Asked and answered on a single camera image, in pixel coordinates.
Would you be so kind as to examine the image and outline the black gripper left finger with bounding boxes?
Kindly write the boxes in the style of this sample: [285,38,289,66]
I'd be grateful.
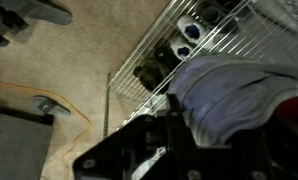
[72,93,193,180]

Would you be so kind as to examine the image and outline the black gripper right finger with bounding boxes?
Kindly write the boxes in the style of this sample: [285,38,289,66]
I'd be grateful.
[230,128,278,180]

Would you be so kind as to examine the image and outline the white sneaker orange lining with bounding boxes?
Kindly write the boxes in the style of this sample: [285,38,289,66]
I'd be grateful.
[168,54,298,148]

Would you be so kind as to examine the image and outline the small white sneaker blue insole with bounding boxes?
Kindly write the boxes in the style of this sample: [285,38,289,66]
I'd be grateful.
[177,14,207,46]
[169,35,194,62]

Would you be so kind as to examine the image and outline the brown sandal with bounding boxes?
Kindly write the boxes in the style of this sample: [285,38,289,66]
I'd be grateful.
[143,57,172,84]
[132,64,158,93]

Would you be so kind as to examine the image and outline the black striped slide sandal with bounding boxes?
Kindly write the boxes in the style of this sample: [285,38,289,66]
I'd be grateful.
[154,44,180,73]

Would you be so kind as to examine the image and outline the grey slide sandal white logo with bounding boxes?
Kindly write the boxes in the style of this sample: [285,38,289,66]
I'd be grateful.
[29,95,72,121]

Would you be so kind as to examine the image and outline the black stand pole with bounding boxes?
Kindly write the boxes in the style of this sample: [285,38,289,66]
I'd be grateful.
[0,101,56,127]

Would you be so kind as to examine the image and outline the dark grey flat panel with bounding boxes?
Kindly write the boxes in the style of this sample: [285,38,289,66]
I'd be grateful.
[0,110,55,180]

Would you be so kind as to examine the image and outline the chrome wire shoe rack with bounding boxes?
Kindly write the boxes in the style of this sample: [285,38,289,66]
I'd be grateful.
[102,0,298,139]

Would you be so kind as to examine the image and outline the yellow extension cable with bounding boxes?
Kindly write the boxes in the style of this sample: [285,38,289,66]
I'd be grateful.
[0,78,93,180]

